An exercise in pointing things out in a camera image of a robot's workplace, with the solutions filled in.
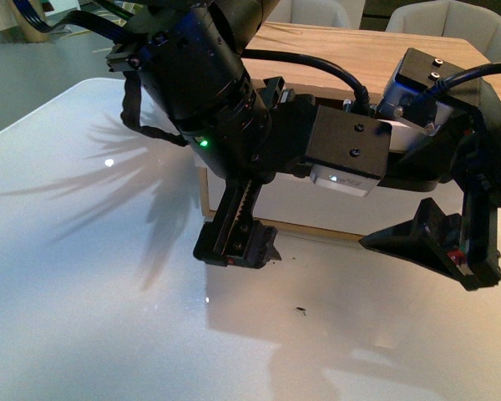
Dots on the gold floor planter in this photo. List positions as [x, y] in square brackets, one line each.
[31, 34]

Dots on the grey left chair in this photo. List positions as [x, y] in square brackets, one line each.
[326, 13]

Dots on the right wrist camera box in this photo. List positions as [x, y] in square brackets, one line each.
[409, 96]

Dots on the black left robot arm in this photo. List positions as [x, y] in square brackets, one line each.
[185, 83]

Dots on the grey chair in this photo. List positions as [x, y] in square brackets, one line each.
[479, 26]
[326, 13]

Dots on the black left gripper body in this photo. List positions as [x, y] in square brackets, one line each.
[268, 136]

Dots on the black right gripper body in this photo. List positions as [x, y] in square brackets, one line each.
[467, 150]

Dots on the white lower drawer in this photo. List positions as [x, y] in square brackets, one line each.
[299, 203]

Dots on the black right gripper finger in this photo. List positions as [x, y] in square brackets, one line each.
[426, 240]

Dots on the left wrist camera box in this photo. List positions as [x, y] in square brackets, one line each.
[348, 152]

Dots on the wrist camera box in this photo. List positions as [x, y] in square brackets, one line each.
[409, 96]
[348, 152]

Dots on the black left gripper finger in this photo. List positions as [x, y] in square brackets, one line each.
[267, 250]

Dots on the grey right chair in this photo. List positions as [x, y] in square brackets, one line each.
[479, 26]

